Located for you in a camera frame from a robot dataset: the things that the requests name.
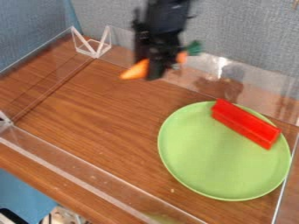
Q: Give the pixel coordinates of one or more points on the green plate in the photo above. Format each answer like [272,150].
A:
[214,161]

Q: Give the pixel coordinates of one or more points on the clear acrylic enclosure wall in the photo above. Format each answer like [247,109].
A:
[79,134]

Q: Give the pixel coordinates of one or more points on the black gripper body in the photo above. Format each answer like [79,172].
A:
[156,39]

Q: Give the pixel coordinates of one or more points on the clear acrylic corner bracket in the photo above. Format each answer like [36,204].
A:
[91,47]

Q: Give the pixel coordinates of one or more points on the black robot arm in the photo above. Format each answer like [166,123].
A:
[164,9]

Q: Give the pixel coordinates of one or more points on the red rectangular block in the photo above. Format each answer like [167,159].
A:
[251,127]

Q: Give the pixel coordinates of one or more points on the orange toy carrot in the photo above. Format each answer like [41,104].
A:
[139,69]

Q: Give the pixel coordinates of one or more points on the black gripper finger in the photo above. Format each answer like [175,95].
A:
[156,67]

